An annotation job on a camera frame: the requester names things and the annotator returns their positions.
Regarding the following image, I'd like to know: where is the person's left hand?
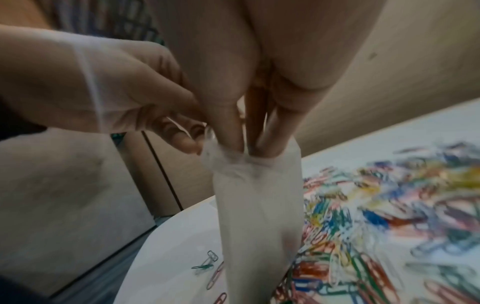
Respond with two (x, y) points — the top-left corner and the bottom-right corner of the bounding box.
(70, 40), (212, 156)

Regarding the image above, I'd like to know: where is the pile of coloured paper clips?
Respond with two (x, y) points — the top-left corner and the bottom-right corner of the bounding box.
(273, 142), (480, 304)

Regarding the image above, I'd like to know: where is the person's left forearm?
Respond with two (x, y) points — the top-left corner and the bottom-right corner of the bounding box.
(0, 24), (99, 133)

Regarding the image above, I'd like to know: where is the translucent plastic glove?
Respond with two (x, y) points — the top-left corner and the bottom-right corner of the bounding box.
(199, 124), (303, 304)

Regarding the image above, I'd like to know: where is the person's right hand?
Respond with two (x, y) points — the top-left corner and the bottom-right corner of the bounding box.
(149, 0), (384, 157)

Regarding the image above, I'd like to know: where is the striped shirt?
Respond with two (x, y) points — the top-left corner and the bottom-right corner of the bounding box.
(48, 0), (167, 47)

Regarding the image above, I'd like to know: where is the green paper clip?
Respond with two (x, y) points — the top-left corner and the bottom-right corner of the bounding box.
(190, 257), (215, 270)

